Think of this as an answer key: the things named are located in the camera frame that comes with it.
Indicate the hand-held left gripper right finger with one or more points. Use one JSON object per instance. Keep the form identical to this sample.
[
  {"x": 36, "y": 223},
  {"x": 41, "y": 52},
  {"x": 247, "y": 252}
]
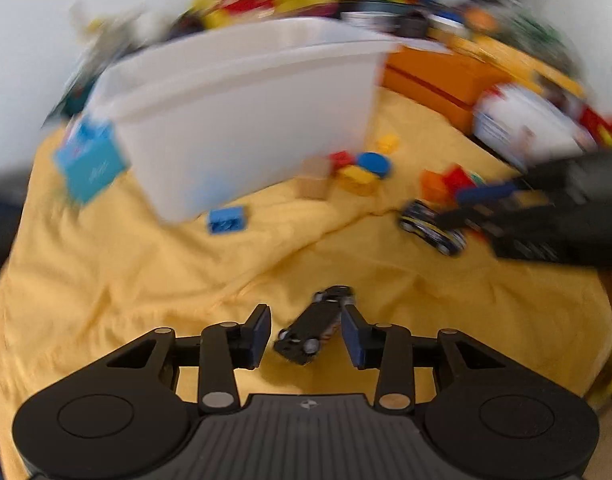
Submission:
[{"x": 353, "y": 341}]

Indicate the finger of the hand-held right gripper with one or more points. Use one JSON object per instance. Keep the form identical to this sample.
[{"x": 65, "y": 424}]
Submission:
[
  {"x": 466, "y": 216},
  {"x": 491, "y": 194}
]

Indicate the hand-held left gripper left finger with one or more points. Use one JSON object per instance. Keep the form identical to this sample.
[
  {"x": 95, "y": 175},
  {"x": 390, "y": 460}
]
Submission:
[{"x": 261, "y": 334}]

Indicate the blue yellow toy car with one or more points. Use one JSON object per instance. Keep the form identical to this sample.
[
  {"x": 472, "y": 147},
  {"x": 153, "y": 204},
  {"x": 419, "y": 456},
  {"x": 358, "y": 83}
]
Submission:
[{"x": 428, "y": 227}]

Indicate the black toy car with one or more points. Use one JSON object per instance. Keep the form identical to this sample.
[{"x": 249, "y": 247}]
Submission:
[{"x": 311, "y": 325}]

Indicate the wooden block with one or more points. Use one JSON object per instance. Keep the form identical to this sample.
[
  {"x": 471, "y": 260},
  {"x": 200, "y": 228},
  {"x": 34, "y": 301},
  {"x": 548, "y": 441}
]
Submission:
[{"x": 316, "y": 179}]

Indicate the white plastic bin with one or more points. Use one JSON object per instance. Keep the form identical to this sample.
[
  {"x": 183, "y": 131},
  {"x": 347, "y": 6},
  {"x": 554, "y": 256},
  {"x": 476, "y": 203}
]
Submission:
[{"x": 246, "y": 115}]

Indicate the red toy brick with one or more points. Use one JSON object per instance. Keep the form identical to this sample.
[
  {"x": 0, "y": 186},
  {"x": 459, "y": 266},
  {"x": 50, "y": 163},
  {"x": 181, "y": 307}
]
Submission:
[
  {"x": 458, "y": 179},
  {"x": 342, "y": 159}
]

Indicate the orange toy brick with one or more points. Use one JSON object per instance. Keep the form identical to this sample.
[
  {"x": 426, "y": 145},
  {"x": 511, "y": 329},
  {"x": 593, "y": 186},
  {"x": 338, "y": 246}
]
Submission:
[{"x": 433, "y": 187}]

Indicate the white printed box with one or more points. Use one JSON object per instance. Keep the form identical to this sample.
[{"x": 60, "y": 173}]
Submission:
[{"x": 526, "y": 120}]

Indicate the blue round toy piece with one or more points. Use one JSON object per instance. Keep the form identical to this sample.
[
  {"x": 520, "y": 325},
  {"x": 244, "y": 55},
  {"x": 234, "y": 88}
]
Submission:
[{"x": 374, "y": 164}]

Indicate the small yellow toy brick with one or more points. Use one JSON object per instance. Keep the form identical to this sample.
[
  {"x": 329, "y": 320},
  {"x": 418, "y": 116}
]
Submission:
[{"x": 388, "y": 144}]

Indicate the yellow blanket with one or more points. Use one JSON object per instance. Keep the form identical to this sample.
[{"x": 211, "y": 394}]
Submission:
[{"x": 160, "y": 285}]

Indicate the blue toy brick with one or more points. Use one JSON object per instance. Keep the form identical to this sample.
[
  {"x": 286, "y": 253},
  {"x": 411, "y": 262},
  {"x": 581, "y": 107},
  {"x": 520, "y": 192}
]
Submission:
[{"x": 227, "y": 220}]

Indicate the orange box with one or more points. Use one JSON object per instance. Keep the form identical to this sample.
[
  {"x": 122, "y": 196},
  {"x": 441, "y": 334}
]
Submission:
[{"x": 441, "y": 80}]

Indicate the round printed tin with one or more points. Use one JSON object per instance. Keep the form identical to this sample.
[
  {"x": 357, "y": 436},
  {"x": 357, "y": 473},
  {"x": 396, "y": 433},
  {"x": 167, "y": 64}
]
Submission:
[{"x": 368, "y": 16}]

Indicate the blue paper packet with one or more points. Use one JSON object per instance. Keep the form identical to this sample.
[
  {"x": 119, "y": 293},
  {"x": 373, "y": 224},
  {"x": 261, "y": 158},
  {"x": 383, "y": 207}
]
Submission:
[{"x": 90, "y": 162}]

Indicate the yellow red plastic bag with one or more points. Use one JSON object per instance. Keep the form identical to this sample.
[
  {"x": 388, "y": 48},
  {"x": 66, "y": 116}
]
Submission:
[{"x": 251, "y": 2}]

